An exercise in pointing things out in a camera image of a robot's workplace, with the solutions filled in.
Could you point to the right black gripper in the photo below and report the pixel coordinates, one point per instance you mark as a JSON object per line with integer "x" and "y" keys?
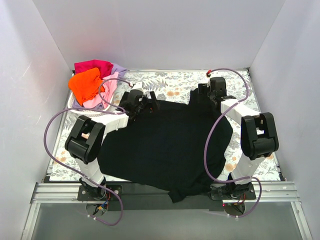
{"x": 204, "y": 90}

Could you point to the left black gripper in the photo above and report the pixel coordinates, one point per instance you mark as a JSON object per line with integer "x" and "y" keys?
{"x": 149, "y": 102}

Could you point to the black t shirt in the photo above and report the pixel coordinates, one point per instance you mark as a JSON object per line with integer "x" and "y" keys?
{"x": 180, "y": 148}

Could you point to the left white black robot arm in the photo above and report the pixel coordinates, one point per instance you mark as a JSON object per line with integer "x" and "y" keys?
{"x": 86, "y": 137}

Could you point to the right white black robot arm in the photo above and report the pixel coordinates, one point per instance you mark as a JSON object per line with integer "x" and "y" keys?
{"x": 258, "y": 136}

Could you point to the floral patterned table mat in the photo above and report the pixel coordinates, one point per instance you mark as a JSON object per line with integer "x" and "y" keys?
{"x": 173, "y": 86}

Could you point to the pink t shirt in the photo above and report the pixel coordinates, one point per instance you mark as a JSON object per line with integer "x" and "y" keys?
{"x": 105, "y": 93}

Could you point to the lavender t shirt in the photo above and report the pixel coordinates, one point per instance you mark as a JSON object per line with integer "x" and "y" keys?
{"x": 120, "y": 70}

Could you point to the magenta t shirt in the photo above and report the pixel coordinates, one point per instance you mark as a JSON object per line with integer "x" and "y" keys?
{"x": 105, "y": 67}

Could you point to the white plastic laundry basket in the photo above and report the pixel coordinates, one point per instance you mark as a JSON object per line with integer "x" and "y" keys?
{"x": 85, "y": 110}

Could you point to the orange t shirt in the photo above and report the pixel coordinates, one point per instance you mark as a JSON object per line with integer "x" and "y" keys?
{"x": 85, "y": 85}

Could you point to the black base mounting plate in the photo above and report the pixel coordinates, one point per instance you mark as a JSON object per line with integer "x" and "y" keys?
{"x": 143, "y": 197}

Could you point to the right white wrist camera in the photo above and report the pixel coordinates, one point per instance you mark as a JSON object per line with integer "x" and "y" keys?
{"x": 211, "y": 77}

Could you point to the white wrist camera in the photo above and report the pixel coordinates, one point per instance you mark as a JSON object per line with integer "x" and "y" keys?
{"x": 211, "y": 77}
{"x": 137, "y": 86}

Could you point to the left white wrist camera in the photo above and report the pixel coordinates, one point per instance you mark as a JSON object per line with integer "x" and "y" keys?
{"x": 137, "y": 86}

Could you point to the aluminium frame rail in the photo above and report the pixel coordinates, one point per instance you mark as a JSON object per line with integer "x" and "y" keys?
{"x": 272, "y": 191}

